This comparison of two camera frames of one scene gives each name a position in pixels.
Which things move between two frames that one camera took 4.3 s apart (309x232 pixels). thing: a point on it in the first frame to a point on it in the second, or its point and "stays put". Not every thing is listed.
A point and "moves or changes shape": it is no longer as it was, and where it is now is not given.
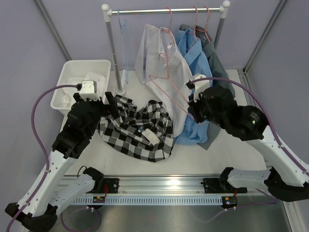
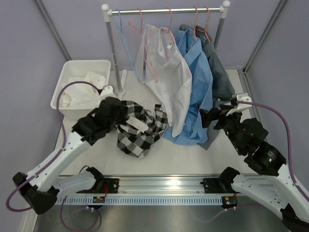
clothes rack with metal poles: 221,11 stays put
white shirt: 72,93 stays put
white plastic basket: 74,72 stays put
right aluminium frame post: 279,7 stays put
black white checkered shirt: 145,133 moves or changes shape
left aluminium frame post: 52,29 stays put
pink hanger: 150,76 to 144,40
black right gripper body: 200,111 to 229,123
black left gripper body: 99,109 to 120,119
